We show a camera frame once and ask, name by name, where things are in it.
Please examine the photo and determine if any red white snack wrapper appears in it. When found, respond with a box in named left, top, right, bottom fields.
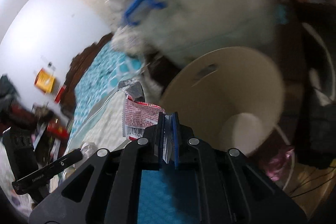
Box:
left=118, top=79, right=174, bottom=164

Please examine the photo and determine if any beige round trash bin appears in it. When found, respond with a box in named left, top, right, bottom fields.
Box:
left=159, top=47, right=284, bottom=155

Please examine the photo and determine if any patterned bed cover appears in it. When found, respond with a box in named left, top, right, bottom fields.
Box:
left=67, top=89, right=131, bottom=153

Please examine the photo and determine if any teal patterned quilt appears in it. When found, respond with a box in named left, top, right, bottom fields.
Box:
left=71, top=44, right=144, bottom=135

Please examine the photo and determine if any carved wooden headboard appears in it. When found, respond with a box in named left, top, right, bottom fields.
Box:
left=60, top=33, right=113, bottom=118

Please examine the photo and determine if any clear box orange lid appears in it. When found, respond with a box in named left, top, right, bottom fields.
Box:
left=112, top=0, right=276, bottom=67

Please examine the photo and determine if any yellow red wall calendar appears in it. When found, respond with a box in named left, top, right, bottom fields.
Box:
left=34, top=68, right=55, bottom=94

